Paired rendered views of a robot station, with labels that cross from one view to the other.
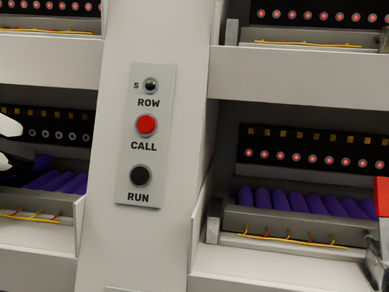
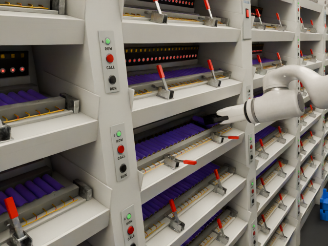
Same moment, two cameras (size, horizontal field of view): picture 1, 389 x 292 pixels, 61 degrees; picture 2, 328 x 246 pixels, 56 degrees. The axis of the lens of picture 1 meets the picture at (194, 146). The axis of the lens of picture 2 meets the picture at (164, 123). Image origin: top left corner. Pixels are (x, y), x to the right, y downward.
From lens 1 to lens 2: 1.25 m
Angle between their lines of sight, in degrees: 60
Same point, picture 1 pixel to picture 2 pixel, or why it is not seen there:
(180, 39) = (250, 79)
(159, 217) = not seen: hidden behind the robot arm
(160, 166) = not seen: hidden behind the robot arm
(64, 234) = (234, 130)
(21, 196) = (222, 126)
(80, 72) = (238, 91)
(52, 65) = (235, 90)
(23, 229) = (228, 133)
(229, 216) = not seen: hidden behind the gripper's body
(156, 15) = (247, 74)
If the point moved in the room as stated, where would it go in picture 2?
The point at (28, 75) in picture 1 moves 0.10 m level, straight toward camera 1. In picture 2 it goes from (232, 93) to (260, 92)
